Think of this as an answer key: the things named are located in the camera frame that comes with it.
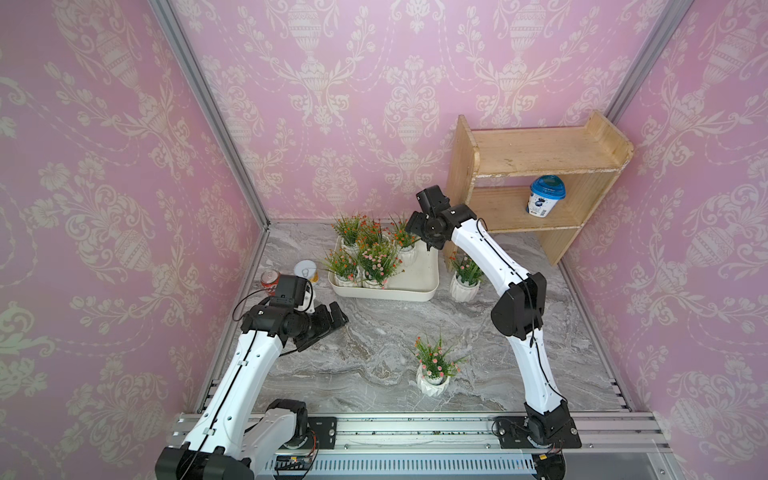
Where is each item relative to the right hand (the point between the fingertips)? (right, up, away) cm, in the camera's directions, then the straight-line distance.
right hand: (417, 230), depth 94 cm
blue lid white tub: (+37, +11, -6) cm, 39 cm away
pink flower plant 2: (+2, -35, -23) cm, 41 cm away
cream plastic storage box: (+1, -17, +10) cm, 20 cm away
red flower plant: (-22, -12, -4) cm, 25 cm away
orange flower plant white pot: (-23, +1, +7) cm, 24 cm away
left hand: (-22, -26, -17) cm, 38 cm away
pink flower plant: (+16, -16, +3) cm, 23 cm away
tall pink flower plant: (-12, -10, -4) cm, 16 cm away
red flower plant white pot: (-15, 0, +7) cm, 17 cm away
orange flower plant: (-4, -4, +6) cm, 8 cm away
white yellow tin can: (-37, -13, +6) cm, 39 cm away
